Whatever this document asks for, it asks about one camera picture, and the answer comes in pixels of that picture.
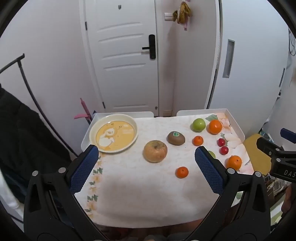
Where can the black curved rack pole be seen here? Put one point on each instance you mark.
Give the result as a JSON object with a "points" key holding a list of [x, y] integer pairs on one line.
{"points": [[30, 90]]}

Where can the yellow stool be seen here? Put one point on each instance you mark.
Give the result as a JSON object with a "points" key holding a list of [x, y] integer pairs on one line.
{"points": [[256, 153]]}

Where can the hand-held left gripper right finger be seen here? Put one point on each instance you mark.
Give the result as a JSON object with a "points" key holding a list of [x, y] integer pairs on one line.
{"points": [[209, 169]]}

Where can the large green apple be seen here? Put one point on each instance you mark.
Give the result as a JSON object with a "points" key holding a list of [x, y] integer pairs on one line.
{"points": [[198, 125]]}

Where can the small green fruit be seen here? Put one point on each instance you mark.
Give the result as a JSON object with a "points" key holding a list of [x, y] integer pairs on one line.
{"points": [[212, 154]]}

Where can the yellow-red apple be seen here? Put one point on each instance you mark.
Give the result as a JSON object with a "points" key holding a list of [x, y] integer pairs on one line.
{"points": [[155, 151]]}

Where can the red cherry tomato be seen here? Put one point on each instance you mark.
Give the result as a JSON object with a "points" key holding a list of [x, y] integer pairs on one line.
{"points": [[223, 150], [221, 142]]}

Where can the small tangerine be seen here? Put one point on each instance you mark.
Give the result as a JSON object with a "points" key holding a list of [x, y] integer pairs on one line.
{"points": [[198, 141], [182, 172]]}

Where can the white floral tablecloth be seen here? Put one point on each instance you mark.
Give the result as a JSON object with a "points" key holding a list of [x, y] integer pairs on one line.
{"points": [[138, 185]]}

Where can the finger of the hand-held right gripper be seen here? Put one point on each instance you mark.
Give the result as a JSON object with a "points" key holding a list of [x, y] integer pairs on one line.
{"points": [[288, 134], [268, 146]]}

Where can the white tray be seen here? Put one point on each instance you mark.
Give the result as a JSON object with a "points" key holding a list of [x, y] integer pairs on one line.
{"points": [[235, 126], [87, 136]]}

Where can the brown kiwi with green sticker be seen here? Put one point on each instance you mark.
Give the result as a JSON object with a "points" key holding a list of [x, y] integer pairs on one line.
{"points": [[176, 138]]}

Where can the yellow cartoon plate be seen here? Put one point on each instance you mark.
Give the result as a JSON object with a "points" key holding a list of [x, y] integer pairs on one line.
{"points": [[114, 134]]}

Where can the white wall switch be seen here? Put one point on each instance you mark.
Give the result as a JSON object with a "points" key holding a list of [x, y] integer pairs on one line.
{"points": [[168, 16]]}

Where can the white panel door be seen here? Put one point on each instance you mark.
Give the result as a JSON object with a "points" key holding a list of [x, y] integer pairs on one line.
{"points": [[122, 69]]}

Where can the dark cloth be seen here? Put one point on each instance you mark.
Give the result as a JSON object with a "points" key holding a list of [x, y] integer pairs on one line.
{"points": [[30, 143]]}

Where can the large orange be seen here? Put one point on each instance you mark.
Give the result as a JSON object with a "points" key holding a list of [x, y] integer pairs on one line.
{"points": [[215, 127], [234, 162]]}

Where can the person's right hand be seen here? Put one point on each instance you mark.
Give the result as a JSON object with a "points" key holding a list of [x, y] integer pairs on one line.
{"points": [[288, 198]]}

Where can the pink broom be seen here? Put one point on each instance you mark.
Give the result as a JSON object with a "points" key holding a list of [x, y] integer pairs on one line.
{"points": [[84, 109]]}

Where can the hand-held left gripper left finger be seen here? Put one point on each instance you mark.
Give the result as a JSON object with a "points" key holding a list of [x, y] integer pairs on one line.
{"points": [[84, 169]]}

